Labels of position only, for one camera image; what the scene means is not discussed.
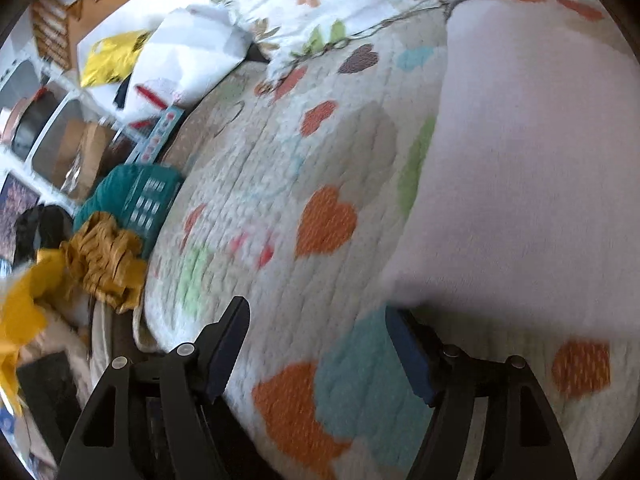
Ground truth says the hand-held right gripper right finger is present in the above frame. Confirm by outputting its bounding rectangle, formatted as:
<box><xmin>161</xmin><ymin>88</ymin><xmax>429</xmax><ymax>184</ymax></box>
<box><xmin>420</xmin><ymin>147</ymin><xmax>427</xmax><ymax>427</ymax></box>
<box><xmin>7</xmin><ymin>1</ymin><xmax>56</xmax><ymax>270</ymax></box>
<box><xmin>385</xmin><ymin>306</ymin><xmax>572</xmax><ymax>480</ymax></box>

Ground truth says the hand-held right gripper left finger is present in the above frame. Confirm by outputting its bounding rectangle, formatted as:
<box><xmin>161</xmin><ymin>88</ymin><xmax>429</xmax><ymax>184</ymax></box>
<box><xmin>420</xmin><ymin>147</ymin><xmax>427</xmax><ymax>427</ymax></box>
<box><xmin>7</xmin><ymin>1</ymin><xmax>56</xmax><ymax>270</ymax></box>
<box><xmin>59</xmin><ymin>296</ymin><xmax>251</xmax><ymax>480</ymax></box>

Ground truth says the pale pink garment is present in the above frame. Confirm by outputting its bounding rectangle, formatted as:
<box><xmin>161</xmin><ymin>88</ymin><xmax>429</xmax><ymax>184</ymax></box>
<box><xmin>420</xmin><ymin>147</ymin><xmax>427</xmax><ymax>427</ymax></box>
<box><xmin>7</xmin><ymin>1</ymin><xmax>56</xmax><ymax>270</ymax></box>
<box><xmin>380</xmin><ymin>0</ymin><xmax>640</xmax><ymax>356</ymax></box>

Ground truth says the mustard striped cloth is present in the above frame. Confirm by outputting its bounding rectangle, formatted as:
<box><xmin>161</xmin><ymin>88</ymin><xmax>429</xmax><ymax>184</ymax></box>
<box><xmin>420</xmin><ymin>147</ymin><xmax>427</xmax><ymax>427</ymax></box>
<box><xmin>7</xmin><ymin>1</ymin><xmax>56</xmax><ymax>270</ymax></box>
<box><xmin>60</xmin><ymin>210</ymin><xmax>148</xmax><ymax>313</ymax></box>

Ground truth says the teal knitted garment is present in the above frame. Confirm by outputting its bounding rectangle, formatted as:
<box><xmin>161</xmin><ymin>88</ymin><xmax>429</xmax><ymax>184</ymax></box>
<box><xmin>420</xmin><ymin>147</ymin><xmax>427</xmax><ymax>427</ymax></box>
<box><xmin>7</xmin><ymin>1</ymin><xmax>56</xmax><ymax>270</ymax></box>
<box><xmin>75</xmin><ymin>162</ymin><xmax>183</xmax><ymax>261</ymax></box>

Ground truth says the yellow cloth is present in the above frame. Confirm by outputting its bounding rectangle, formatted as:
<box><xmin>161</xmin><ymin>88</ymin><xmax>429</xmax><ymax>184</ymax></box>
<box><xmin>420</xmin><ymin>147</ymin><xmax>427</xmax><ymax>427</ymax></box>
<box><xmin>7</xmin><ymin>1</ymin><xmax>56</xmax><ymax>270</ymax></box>
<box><xmin>0</xmin><ymin>247</ymin><xmax>68</xmax><ymax>416</ymax></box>

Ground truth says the heart print quilt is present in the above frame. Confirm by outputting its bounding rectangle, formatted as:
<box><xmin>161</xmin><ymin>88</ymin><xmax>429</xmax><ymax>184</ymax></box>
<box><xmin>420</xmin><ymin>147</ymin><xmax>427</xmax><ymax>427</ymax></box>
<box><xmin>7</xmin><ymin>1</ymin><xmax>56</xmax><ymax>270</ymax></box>
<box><xmin>132</xmin><ymin>0</ymin><xmax>636</xmax><ymax>480</ymax></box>

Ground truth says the black bag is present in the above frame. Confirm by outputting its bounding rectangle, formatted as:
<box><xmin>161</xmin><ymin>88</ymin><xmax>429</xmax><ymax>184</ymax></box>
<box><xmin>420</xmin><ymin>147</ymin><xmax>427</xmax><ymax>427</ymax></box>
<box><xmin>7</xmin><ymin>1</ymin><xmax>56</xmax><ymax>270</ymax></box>
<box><xmin>15</xmin><ymin>205</ymin><xmax>76</xmax><ymax>266</ymax></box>

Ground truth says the light blue printed box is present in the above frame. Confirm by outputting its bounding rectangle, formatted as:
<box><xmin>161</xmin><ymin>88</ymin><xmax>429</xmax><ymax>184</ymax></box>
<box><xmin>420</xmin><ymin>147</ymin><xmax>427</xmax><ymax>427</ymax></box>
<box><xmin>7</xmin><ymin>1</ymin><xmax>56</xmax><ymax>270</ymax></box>
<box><xmin>122</xmin><ymin>105</ymin><xmax>188</xmax><ymax>166</ymax></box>

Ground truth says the white shelf unit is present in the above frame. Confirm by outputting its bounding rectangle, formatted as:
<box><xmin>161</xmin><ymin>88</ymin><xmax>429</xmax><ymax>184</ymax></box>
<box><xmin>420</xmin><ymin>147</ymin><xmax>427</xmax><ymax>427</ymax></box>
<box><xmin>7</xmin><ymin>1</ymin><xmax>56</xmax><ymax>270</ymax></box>
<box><xmin>0</xmin><ymin>50</ymin><xmax>131</xmax><ymax>211</ymax></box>

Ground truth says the yellow foil bag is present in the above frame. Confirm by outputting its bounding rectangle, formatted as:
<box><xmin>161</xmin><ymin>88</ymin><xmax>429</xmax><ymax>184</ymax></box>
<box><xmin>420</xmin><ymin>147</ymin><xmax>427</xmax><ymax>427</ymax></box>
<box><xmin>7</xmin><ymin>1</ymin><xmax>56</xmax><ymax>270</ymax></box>
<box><xmin>80</xmin><ymin>30</ymin><xmax>151</xmax><ymax>88</ymax></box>

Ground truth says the white floral duvet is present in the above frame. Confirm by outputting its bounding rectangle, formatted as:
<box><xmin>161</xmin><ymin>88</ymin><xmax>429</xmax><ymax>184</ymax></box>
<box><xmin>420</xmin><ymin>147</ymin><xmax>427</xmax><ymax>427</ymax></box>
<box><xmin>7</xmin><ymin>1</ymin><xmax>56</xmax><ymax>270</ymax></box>
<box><xmin>210</xmin><ymin>0</ymin><xmax>476</xmax><ymax>81</ymax></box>

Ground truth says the wooden rack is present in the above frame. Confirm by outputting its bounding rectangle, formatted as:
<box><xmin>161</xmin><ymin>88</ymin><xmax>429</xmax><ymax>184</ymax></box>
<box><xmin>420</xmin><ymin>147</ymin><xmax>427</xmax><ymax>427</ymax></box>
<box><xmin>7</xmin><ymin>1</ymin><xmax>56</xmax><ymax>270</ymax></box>
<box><xmin>30</xmin><ymin>0</ymin><xmax>136</xmax><ymax>71</ymax></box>

